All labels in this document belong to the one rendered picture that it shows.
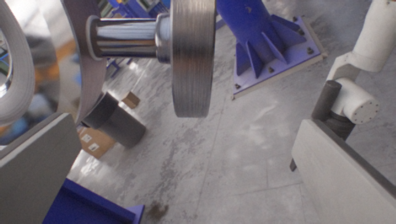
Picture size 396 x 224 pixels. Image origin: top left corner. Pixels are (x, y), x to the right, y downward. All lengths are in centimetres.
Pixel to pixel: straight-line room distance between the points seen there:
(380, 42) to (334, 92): 12
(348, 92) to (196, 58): 41
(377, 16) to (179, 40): 39
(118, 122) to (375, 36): 236
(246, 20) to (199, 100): 150
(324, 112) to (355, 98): 7
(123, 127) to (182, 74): 237
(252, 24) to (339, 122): 126
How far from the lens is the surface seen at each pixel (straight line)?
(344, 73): 58
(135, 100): 374
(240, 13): 167
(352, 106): 52
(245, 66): 194
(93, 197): 167
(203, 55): 18
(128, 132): 257
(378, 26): 50
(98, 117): 245
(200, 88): 19
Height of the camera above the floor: 96
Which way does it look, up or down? 28 degrees down
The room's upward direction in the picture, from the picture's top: 45 degrees counter-clockwise
